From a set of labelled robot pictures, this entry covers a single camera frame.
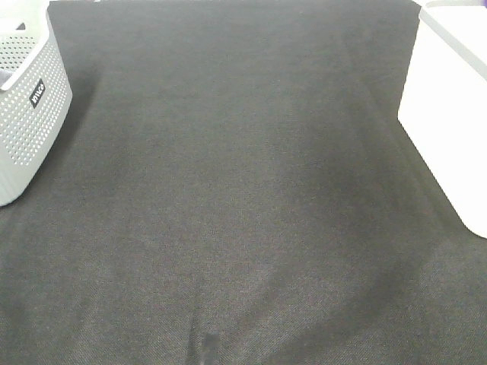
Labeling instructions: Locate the white plastic bin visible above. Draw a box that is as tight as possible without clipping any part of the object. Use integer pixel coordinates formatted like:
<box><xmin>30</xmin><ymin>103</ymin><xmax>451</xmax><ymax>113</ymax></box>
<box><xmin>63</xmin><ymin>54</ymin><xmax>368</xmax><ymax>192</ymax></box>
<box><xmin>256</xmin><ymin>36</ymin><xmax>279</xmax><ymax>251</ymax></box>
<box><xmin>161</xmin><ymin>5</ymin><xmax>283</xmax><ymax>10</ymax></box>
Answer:
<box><xmin>398</xmin><ymin>1</ymin><xmax>486</xmax><ymax>237</ymax></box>

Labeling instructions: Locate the grey perforated laundry basket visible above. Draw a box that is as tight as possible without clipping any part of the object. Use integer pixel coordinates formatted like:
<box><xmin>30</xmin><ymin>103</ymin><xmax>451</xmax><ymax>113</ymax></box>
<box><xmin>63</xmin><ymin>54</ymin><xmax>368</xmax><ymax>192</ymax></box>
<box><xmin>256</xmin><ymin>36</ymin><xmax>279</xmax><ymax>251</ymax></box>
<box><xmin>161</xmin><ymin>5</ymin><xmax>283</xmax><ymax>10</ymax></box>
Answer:
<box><xmin>1</xmin><ymin>1</ymin><xmax>72</xmax><ymax>206</ymax></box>

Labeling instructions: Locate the black fabric table cover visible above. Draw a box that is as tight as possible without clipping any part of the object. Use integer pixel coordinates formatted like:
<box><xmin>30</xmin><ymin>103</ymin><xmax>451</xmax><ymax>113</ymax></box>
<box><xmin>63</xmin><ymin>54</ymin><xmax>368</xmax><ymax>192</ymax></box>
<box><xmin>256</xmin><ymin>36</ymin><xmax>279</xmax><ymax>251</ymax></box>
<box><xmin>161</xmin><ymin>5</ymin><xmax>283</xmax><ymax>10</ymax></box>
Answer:
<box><xmin>1</xmin><ymin>1</ymin><xmax>486</xmax><ymax>364</ymax></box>

